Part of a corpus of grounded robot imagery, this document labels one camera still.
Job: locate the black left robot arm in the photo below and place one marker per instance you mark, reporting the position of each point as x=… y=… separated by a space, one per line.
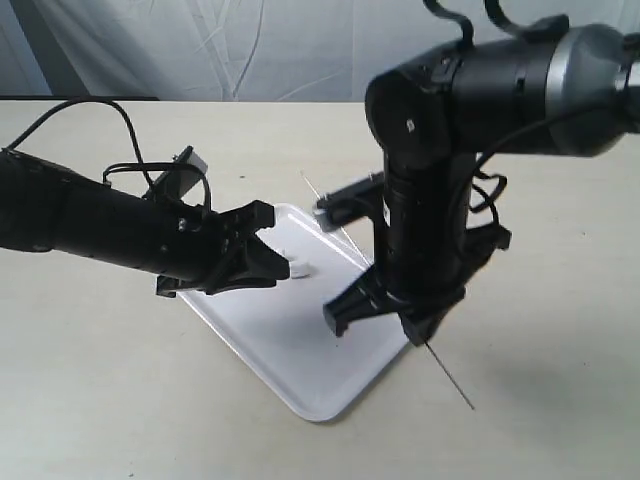
x=171 y=231

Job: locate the grey fabric backdrop curtain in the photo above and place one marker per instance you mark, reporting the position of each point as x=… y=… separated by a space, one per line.
x=230 y=51

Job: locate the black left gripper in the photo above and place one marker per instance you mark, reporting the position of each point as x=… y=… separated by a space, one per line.
x=214 y=259

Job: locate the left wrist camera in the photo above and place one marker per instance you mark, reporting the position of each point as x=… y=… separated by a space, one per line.
x=176 y=183

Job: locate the white plastic tray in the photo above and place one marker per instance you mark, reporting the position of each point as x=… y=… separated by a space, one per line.
x=281 y=333

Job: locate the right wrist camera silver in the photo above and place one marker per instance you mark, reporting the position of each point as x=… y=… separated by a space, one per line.
x=362 y=199

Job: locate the thin metal skewer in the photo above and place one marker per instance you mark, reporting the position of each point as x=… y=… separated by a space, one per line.
x=344 y=235

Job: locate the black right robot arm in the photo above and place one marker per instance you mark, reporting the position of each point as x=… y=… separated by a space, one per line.
x=547 y=89

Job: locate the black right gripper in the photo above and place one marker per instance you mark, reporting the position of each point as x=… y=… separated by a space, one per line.
x=421 y=313

